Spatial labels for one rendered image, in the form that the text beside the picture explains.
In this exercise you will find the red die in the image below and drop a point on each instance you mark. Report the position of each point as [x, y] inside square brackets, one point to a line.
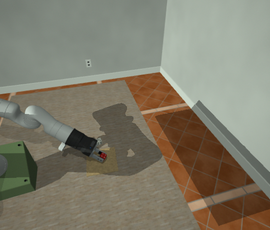
[103, 155]

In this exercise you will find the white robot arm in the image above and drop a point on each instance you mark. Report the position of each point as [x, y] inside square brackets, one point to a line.
[33, 117]

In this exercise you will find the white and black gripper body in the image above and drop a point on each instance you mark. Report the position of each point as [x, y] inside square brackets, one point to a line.
[75, 139]

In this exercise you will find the white die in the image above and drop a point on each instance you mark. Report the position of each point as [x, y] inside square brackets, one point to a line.
[99, 142]

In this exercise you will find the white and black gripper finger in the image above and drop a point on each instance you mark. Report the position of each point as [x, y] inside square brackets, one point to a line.
[96, 157]
[98, 150]

